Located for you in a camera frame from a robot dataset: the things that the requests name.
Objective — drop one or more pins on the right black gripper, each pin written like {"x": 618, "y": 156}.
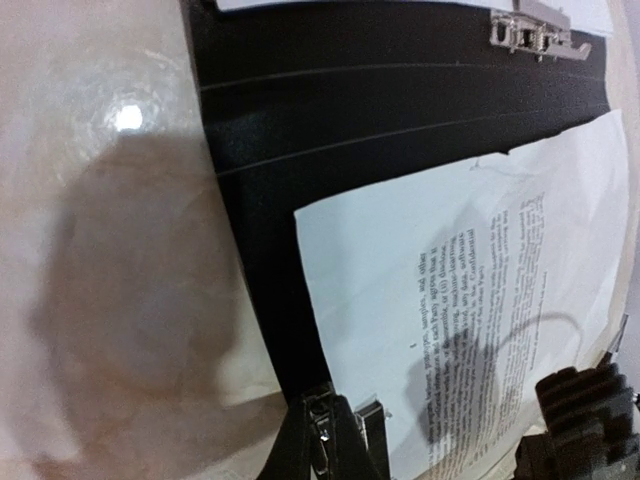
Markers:
{"x": 590, "y": 428}

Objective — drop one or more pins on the printed paper stack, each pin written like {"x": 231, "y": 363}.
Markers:
{"x": 449, "y": 293}

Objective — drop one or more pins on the black file folder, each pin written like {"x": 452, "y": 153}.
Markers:
{"x": 303, "y": 101}

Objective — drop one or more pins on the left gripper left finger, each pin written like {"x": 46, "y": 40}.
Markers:
{"x": 294, "y": 454}

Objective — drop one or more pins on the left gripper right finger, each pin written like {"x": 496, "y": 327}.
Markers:
{"x": 357, "y": 441}

